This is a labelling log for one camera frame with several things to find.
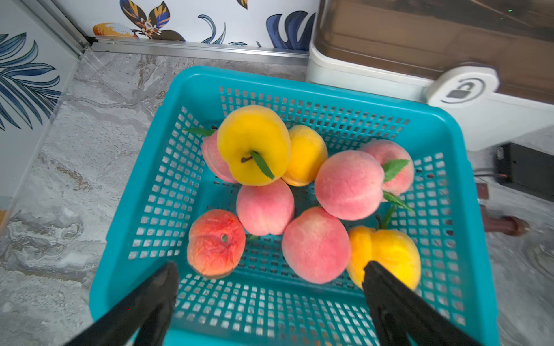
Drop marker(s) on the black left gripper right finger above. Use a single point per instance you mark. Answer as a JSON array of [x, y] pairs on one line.
[[401, 317]]

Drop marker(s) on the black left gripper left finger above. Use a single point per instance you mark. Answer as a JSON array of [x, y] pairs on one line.
[[146, 313]]

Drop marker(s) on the yellow peach front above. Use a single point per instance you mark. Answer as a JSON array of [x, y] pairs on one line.
[[394, 250]]

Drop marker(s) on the orange yellow peach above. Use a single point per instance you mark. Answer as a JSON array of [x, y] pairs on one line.
[[216, 243]]

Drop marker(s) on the pink peach with leaf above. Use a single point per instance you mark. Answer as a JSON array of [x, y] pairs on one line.
[[211, 154]]

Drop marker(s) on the teal plastic basket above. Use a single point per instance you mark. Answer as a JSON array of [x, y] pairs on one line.
[[263, 302]]

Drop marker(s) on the maroon brass faucet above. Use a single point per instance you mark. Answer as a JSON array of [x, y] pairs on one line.
[[507, 225]]

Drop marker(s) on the black battery box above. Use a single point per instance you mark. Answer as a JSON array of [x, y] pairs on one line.
[[525, 169]]

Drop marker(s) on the white brown storage box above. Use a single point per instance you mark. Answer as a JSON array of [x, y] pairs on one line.
[[489, 64]]

